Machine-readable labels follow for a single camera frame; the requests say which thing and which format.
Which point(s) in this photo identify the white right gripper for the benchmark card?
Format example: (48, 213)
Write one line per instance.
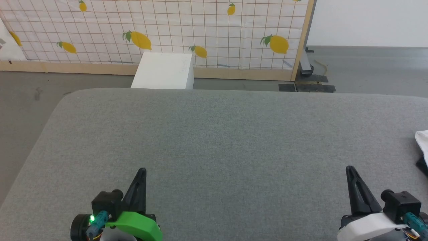
(367, 227)

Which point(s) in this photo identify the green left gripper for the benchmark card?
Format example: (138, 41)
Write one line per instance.
(137, 226)

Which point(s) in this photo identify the black and white garment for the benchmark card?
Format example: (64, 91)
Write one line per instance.
(423, 147)

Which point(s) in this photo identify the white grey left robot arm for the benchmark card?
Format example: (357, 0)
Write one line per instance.
(117, 237)

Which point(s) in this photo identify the grey fabric sofa seat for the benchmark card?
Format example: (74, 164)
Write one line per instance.
(217, 150)

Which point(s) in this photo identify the long black floor tape patch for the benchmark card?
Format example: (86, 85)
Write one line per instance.
(316, 88)

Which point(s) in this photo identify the white box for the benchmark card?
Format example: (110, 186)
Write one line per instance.
(164, 72)

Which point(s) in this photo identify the black floor tape under foot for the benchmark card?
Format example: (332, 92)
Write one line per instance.
(317, 78)

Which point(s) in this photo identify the small black floor tape patch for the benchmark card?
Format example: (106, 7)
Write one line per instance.
(287, 87)

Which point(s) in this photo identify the grey metal partition foot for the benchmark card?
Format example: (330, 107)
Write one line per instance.
(306, 67)

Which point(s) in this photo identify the lemon print partition screen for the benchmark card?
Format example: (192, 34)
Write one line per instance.
(200, 26)

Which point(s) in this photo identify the small lemon print fabric panel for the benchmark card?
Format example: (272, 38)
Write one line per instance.
(11, 47)

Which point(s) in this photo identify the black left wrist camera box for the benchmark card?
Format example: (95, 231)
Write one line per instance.
(107, 202)

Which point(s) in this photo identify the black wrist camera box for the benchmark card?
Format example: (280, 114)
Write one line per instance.
(401, 204)
(107, 202)

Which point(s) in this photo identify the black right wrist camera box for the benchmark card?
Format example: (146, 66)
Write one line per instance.
(401, 204)

